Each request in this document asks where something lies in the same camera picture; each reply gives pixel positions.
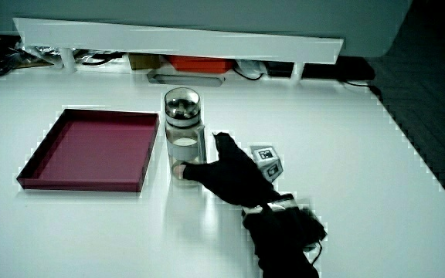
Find clear glass bottle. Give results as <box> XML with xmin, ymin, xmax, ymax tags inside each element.
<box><xmin>163</xmin><ymin>86</ymin><xmax>208</xmax><ymax>187</ymax></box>

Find white plastic bag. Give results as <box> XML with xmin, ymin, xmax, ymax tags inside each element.
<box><xmin>236</xmin><ymin>59</ymin><xmax>268</xmax><ymax>76</ymax></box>

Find black cable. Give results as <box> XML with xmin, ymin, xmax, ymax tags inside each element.
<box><xmin>78</xmin><ymin>53</ymin><xmax>124</xmax><ymax>66</ymax></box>
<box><xmin>232</xmin><ymin>66</ymin><xmax>266</xmax><ymax>82</ymax></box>
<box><xmin>338</xmin><ymin>78</ymin><xmax>376</xmax><ymax>89</ymax></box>

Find person's right hand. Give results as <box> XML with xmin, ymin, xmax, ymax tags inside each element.
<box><xmin>172</xmin><ymin>131</ymin><xmax>285</xmax><ymax>209</ymax></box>

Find brown cardboard box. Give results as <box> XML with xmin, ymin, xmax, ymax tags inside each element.
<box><xmin>127</xmin><ymin>53</ymin><xmax>161</xmax><ymax>71</ymax></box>

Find orange flat box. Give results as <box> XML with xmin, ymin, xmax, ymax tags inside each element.
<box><xmin>167</xmin><ymin>55</ymin><xmax>235</xmax><ymax>74</ymax></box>

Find dark red shallow tray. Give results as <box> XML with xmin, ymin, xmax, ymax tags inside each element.
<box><xmin>15</xmin><ymin>108</ymin><xmax>161</xmax><ymax>193</ymax></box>

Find white shelf riser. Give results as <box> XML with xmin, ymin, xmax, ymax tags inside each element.
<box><xmin>12</xmin><ymin>17</ymin><xmax>345</xmax><ymax>82</ymax></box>

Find crumpled clear plastic wrap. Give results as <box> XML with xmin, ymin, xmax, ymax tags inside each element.
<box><xmin>24</xmin><ymin>45</ymin><xmax>77</xmax><ymax>65</ymax></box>

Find grey flat tray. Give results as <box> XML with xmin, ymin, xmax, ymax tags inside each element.
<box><xmin>147</xmin><ymin>69</ymin><xmax>226</xmax><ymax>88</ymax></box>

